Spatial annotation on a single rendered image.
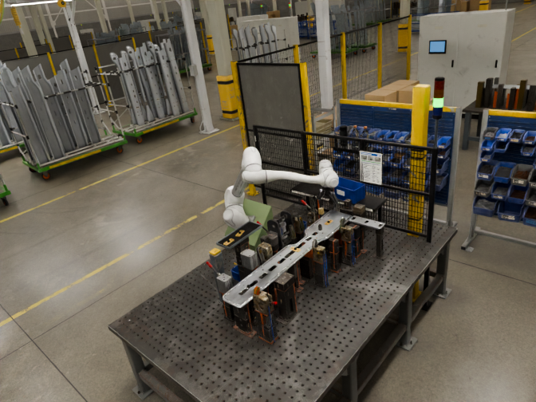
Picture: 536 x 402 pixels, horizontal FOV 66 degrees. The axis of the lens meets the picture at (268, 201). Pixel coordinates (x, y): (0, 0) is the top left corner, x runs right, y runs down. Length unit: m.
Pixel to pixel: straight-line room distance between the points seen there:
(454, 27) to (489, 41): 0.71
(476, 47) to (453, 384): 6.95
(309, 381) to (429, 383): 1.24
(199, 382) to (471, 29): 8.08
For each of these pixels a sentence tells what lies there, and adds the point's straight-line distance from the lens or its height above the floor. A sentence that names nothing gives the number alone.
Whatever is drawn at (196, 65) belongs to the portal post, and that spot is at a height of 1.56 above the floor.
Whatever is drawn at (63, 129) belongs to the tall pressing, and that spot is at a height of 0.76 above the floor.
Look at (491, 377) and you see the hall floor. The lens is 3.75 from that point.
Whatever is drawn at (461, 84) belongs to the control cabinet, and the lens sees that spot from 9.50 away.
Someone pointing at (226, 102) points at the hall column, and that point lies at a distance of 10.78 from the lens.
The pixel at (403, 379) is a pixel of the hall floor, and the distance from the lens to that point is 3.60.
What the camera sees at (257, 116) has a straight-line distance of 5.85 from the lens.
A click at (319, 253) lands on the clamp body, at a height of 1.01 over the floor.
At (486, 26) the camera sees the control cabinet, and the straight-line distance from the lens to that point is 9.22.
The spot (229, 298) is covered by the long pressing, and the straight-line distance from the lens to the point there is 2.79.
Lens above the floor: 2.73
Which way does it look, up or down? 26 degrees down
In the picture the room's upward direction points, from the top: 7 degrees counter-clockwise
